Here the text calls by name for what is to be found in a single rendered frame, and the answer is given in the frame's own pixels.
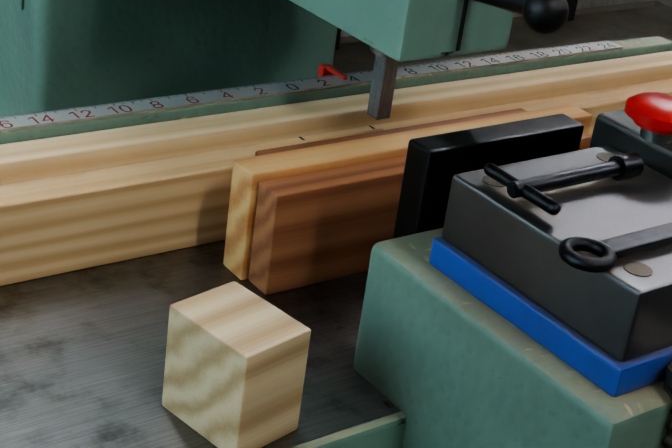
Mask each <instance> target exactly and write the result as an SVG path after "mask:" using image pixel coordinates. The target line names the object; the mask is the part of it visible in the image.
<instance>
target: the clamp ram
mask: <svg viewBox="0 0 672 448"><path fill-rule="evenodd" d="M583 130H584V125H583V124H582V123H580V122H578V121H576V120H575V119H573V118H571V117H569V116H567V115H565V114H555V115H549V116H543V117H537V118H531V119H526V120H520V121H514V122H508V123H502V124H496V125H490V126H484V127H478V128H473V129H467V130H461V131H455V132H449V133H443V134H437V135H431V136H425V137H420V138H414V139H411V140H410V141H409V143H408V149H407V155H406V161H405V167H404V173H403V179H402V186H401V192H400V198H399V204H398V210H397V216H396V222H395V228H394V234H393V239H394V238H399V237H403V236H407V235H412V234H416V233H421V232H425V231H430V230H434V229H438V228H443V226H444V221H445V215H446V210H447V205H448V199H449V194H450V188H451V183H452V178H453V176H454V175H455V174H460V173H465V172H470V171H475V170H480V169H484V166H485V165H486V164H487V163H493V164H495V165H497V166H501V165H506V164H511V163H516V162H521V161H526V160H531V159H536V158H542V157H547V156H552V155H557V154H562V153H567V152H572V151H577V150H579V147H580V143H581V138H582V134H583Z"/></svg>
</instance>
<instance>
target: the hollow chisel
mask: <svg viewBox="0 0 672 448"><path fill-rule="evenodd" d="M398 63H399V61H396V60H394V59H391V58H384V57H380V56H377V55H375V62H374V68H373V75H372V82H371V89H370V95H369V102H368V109H367V114H368V115H369V116H371V117H373V118H374V119H376V120H380V119H387V118H390V113H391V107H392V101H393V94H394V88H395V82H396V75H397V69H398Z"/></svg>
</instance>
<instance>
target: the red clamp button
mask: <svg viewBox="0 0 672 448"><path fill-rule="evenodd" d="M624 111H625V113H626V114H627V115H628V116H629V117H630V118H631V119H633V121H634V123H635V124H636V125H638V126H639V127H641V128H643V129H645V130H648V131H651V132H654V133H658V134H663V135H672V95H669V94H665V93H659V92H642V93H639V94H636V95H634V96H631V97H629V98H628V99H627V100H626V105H625V109H624Z"/></svg>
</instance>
